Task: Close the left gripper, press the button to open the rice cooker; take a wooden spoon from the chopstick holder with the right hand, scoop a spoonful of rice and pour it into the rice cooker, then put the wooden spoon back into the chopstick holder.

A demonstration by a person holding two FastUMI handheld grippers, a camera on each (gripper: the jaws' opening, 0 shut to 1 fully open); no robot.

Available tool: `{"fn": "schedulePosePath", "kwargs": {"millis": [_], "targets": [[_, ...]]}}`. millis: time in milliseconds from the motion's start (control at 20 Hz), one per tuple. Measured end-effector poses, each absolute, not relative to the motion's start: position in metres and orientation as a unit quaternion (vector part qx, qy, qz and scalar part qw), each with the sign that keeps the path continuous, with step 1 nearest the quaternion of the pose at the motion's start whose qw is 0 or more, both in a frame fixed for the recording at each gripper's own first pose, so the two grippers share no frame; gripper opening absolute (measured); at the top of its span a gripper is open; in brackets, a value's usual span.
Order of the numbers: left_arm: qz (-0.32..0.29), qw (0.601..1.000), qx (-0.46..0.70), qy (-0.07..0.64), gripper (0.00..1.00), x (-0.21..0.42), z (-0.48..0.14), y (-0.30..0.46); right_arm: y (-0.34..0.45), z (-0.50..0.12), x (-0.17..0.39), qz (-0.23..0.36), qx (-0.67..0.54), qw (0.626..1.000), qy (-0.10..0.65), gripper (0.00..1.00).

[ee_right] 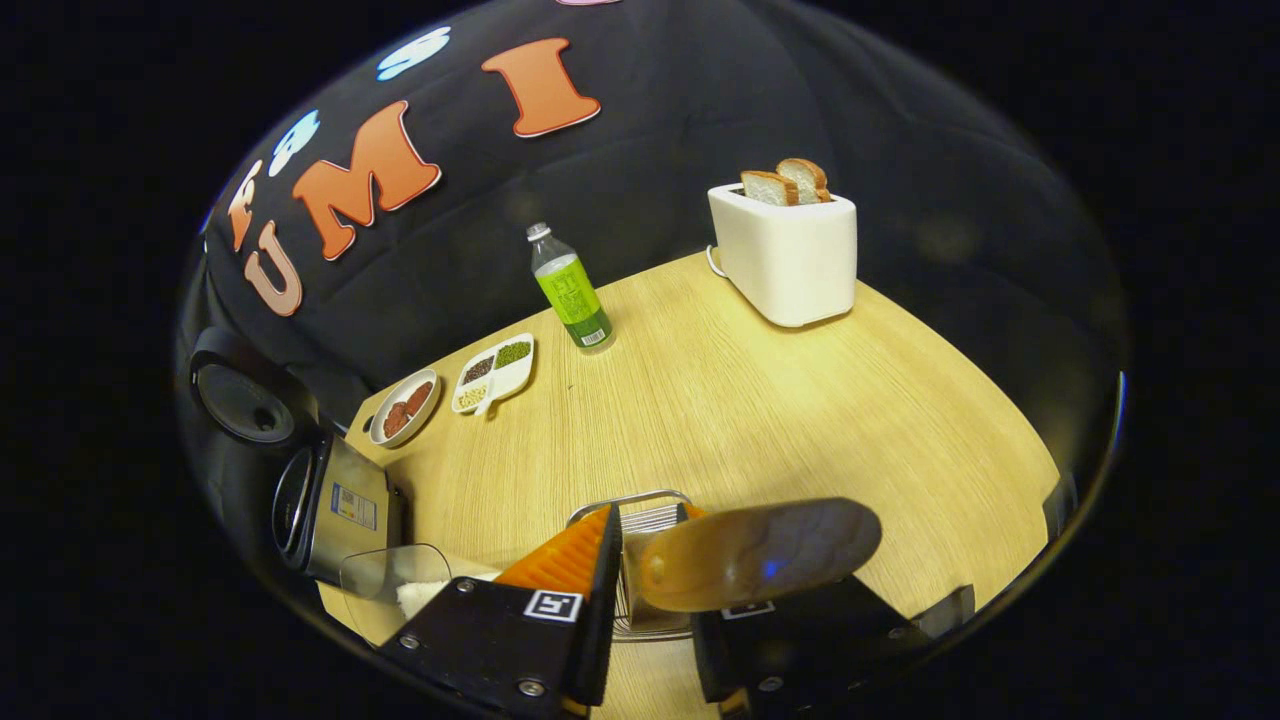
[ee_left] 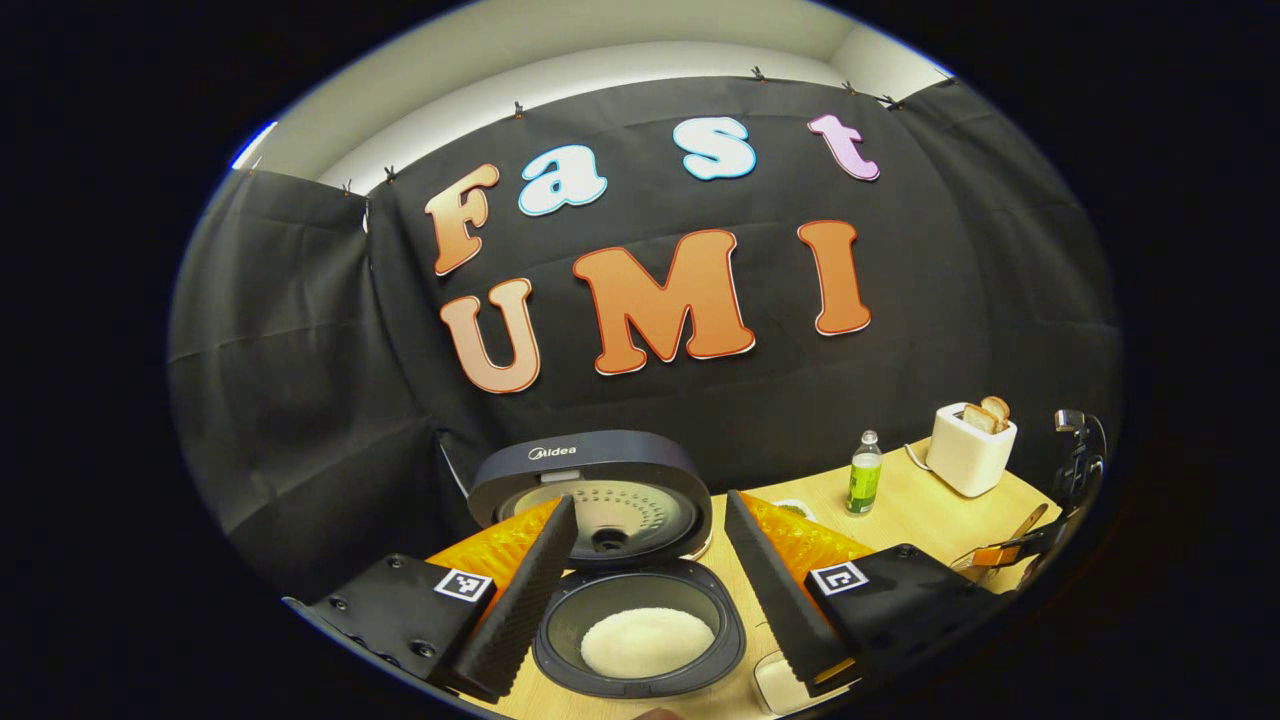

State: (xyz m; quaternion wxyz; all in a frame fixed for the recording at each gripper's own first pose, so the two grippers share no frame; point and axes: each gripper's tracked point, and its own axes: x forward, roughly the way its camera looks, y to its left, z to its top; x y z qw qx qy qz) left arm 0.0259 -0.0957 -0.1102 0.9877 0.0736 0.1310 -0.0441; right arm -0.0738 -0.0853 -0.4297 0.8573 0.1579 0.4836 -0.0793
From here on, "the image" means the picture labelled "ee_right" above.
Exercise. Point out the black backdrop cloth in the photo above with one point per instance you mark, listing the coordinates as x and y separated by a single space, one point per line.
900 150

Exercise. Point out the white divided bean dish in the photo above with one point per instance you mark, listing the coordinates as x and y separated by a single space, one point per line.
510 378

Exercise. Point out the dark grey rice cooker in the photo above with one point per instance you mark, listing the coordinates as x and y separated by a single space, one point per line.
345 510

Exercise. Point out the white toaster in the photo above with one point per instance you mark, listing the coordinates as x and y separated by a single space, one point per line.
790 260

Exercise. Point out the red meat piece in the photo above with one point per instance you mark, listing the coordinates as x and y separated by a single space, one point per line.
419 398
396 420

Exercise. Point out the wooden spoon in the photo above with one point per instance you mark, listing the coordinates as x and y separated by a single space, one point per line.
760 555

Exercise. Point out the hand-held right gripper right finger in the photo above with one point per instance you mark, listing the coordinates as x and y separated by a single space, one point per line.
790 645

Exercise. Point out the white round meat plate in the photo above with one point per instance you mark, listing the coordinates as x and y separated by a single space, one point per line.
380 435

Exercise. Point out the green label bottle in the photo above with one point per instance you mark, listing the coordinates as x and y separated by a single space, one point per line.
572 295

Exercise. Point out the white rice heap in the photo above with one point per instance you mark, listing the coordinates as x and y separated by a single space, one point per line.
420 598

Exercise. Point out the clear plastic rice container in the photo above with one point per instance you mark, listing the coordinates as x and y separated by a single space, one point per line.
385 570

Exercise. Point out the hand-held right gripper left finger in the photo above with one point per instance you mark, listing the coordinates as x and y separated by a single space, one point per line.
490 640

